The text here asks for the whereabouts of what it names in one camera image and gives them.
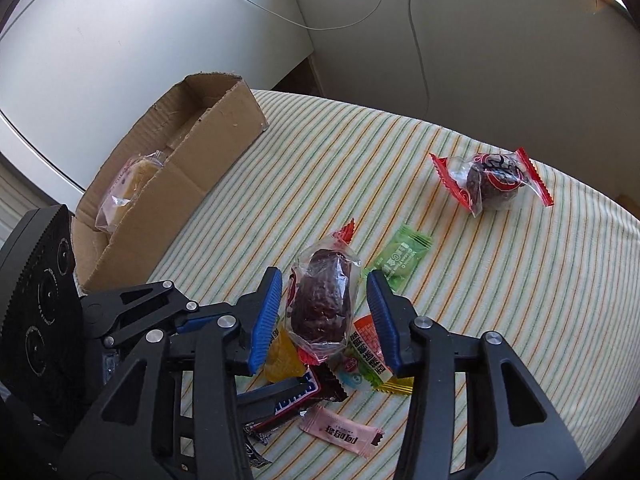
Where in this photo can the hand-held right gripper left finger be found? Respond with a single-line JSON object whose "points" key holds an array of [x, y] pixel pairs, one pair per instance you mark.
{"points": [[265, 310]]}

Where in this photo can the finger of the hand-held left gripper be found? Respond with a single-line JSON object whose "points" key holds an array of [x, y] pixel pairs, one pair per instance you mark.
{"points": [[272, 400], [145, 297]]}

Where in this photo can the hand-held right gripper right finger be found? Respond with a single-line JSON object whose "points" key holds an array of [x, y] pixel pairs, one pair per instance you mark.
{"points": [[382, 310]]}

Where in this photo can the green candy packet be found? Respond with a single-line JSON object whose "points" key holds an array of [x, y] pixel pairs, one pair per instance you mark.
{"points": [[400, 257]]}

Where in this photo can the dark cake red-edged packet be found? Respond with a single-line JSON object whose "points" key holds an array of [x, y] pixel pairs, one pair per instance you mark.
{"points": [[495, 180], [320, 300]]}

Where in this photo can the brown and blue chocolate bar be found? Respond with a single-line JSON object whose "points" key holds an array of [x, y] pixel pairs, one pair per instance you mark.
{"points": [[327, 385]]}

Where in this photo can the cardboard box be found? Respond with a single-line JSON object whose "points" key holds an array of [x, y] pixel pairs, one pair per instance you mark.
{"points": [[200, 160]]}

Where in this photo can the yellow candy packet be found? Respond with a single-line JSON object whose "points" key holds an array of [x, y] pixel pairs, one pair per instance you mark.
{"points": [[282, 360]]}

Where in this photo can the orange and green snack packet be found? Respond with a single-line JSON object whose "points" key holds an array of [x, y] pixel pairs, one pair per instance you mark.
{"points": [[362, 355]]}

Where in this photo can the black and white candy wrapper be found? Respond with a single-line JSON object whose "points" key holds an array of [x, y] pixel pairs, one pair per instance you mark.
{"points": [[252, 452]]}

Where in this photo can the pink candy packet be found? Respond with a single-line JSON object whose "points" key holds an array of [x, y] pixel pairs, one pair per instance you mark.
{"points": [[340, 432]]}

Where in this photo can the yellow-green candy packet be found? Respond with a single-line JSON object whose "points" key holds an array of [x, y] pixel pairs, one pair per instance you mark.
{"points": [[400, 387]]}

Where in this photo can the yellow cake clear packet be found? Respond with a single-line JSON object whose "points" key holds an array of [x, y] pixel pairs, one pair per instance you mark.
{"points": [[130, 180]]}

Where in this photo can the striped table cloth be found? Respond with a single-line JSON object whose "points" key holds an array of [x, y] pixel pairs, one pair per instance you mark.
{"points": [[350, 160]]}

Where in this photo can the white cabinet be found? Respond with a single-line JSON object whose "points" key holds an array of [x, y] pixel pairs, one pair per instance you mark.
{"points": [[125, 35]]}

